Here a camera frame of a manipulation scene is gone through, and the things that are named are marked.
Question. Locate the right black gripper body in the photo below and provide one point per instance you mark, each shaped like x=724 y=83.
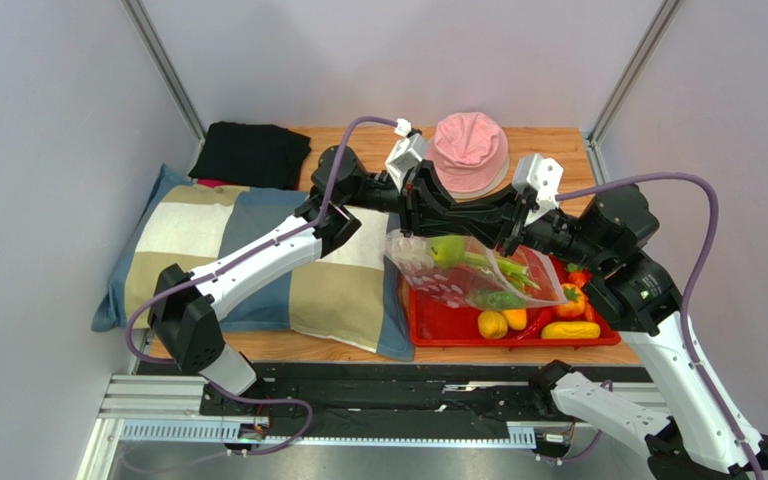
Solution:
x=517 y=222

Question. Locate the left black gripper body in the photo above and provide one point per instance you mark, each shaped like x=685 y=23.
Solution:
x=405 y=205

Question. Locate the clear zip top bag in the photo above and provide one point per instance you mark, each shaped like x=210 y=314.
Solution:
x=470 y=273

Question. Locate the red toy lobster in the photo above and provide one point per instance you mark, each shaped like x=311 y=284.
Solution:
x=484 y=279

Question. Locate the green toy apple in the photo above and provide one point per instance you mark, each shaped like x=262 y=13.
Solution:
x=446 y=251

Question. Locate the green toy grapes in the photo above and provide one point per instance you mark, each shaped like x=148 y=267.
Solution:
x=497 y=300

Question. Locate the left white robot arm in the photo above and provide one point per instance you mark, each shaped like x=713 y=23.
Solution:
x=188 y=306

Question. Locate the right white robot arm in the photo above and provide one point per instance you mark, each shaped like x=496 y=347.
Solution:
x=703 y=434

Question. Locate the toy carrot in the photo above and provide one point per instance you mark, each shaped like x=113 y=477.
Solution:
x=580 y=277

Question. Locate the pink bucket hat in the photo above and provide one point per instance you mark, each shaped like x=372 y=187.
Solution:
x=470 y=153

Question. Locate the orange toy tomato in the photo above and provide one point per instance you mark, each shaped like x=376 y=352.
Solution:
x=574 y=304

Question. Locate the red toy chili pepper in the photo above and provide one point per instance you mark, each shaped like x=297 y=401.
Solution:
x=537 y=319

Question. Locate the orange toy mango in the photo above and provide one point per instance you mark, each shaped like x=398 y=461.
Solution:
x=516 y=319

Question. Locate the plaid patchwork pillow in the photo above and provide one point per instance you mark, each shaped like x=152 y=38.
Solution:
x=350 y=296

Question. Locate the yellow toy banana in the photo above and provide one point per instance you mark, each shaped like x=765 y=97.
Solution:
x=576 y=330

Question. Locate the yellow toy lemon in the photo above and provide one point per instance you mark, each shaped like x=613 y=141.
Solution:
x=492 y=325

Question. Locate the red plastic tray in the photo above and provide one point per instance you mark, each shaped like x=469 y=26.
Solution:
x=433 y=324

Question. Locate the black folded cloth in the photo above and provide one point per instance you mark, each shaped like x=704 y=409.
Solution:
x=262 y=156

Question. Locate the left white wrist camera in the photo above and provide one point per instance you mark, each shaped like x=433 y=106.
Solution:
x=408 y=152

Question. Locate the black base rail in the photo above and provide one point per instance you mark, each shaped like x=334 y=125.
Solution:
x=402 y=405

